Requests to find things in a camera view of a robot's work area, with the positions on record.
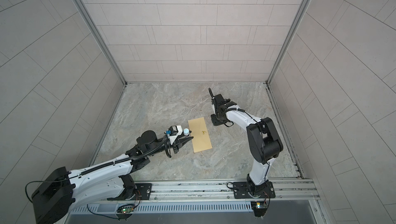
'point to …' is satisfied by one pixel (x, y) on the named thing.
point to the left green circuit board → (127, 210)
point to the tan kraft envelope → (201, 140)
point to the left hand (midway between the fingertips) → (194, 135)
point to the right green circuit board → (259, 208)
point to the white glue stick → (186, 132)
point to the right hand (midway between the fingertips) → (216, 121)
